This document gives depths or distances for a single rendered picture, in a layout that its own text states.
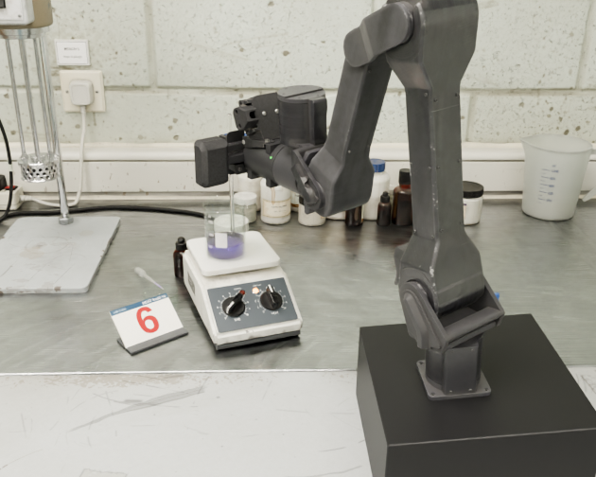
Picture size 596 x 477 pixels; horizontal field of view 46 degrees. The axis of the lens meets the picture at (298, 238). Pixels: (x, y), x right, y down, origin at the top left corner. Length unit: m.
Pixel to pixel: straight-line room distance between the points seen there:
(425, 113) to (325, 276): 0.58
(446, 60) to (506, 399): 0.34
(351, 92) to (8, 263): 0.75
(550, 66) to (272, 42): 0.58
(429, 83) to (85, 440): 0.55
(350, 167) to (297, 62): 0.73
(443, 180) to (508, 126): 0.94
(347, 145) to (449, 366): 0.25
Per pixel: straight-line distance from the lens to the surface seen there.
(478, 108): 1.57
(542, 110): 1.62
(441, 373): 0.74
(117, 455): 0.84
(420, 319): 0.70
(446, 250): 0.69
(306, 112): 0.83
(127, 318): 1.03
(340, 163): 0.78
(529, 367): 0.81
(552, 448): 0.74
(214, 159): 0.90
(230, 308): 0.98
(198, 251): 1.08
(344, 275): 1.19
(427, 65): 0.64
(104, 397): 0.93
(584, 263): 1.35
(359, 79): 0.72
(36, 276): 1.23
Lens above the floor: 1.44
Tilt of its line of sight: 24 degrees down
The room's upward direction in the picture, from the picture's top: 1 degrees clockwise
